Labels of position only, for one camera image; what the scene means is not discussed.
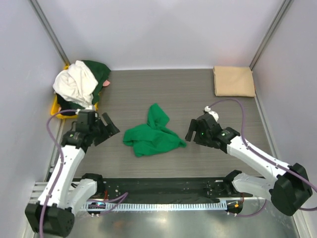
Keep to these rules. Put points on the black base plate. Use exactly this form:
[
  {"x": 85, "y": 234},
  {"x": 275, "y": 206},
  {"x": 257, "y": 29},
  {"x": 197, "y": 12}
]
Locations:
[{"x": 167, "y": 190}]

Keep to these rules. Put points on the aluminium frame post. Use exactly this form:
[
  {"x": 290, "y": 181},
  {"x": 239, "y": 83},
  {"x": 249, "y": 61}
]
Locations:
[
  {"x": 49, "y": 30},
  {"x": 286, "y": 4}
]

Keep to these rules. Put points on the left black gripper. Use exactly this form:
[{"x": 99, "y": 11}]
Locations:
[{"x": 111, "y": 128}]

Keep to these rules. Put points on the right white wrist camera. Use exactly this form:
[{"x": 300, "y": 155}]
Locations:
[{"x": 207, "y": 110}]

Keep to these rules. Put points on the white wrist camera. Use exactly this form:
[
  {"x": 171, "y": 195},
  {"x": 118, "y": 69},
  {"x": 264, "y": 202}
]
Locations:
[
  {"x": 90, "y": 107},
  {"x": 207, "y": 110}
]

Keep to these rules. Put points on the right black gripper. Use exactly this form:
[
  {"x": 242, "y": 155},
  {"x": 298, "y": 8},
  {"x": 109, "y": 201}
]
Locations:
[{"x": 194, "y": 126}]

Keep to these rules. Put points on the yellow plastic bin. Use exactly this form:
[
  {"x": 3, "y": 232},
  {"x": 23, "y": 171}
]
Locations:
[{"x": 56, "y": 107}]

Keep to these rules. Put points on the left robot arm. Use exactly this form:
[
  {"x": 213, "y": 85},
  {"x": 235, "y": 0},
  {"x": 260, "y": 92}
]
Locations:
[{"x": 55, "y": 210}]

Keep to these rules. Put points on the right aluminium frame post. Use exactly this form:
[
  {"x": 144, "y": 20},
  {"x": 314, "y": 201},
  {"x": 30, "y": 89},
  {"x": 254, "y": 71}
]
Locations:
[{"x": 286, "y": 4}]

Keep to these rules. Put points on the bright green t-shirt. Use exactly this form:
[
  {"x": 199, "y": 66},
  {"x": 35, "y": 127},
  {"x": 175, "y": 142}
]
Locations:
[{"x": 153, "y": 137}]

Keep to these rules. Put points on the dark green t-shirt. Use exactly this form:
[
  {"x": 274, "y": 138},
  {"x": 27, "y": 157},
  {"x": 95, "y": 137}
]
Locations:
[{"x": 101, "y": 73}]

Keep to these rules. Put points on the left aluminium frame post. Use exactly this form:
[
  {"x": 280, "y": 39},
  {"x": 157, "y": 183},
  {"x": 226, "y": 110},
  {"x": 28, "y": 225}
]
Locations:
[{"x": 49, "y": 30}]

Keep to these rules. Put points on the white t-shirt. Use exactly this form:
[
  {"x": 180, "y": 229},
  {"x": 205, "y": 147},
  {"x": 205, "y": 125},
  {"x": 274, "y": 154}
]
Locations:
[{"x": 76, "y": 84}]

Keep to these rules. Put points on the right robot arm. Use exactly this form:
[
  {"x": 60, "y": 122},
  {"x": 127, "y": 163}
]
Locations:
[{"x": 285, "y": 186}]

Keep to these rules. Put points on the white slotted cable duct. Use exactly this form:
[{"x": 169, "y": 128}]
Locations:
[{"x": 125, "y": 207}]

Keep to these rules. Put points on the pink garment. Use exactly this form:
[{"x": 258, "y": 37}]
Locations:
[{"x": 106, "y": 83}]

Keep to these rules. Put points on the folded beige t-shirt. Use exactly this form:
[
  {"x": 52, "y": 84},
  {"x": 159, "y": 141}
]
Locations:
[{"x": 232, "y": 81}]

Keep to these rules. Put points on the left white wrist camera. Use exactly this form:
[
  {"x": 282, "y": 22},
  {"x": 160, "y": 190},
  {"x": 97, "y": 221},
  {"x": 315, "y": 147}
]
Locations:
[{"x": 90, "y": 107}]

